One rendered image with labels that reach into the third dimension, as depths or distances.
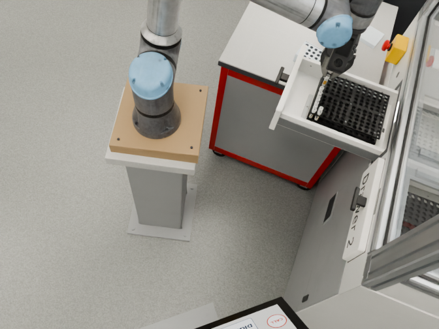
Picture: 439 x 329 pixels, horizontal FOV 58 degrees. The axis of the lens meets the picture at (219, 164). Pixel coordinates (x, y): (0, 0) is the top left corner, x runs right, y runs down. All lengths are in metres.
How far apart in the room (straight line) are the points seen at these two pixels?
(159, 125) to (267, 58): 0.54
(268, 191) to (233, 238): 0.32
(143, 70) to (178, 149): 0.26
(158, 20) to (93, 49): 1.50
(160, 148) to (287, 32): 0.73
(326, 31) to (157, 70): 0.45
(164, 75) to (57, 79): 1.46
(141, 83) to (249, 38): 0.63
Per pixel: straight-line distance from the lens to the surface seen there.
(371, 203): 1.12
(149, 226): 1.94
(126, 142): 1.23
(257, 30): 1.62
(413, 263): 0.83
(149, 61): 1.10
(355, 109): 1.30
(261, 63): 1.50
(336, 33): 0.91
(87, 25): 2.72
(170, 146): 1.21
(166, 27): 1.11
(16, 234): 2.08
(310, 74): 1.41
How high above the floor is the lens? 1.86
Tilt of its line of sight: 62 degrees down
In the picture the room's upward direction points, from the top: 12 degrees clockwise
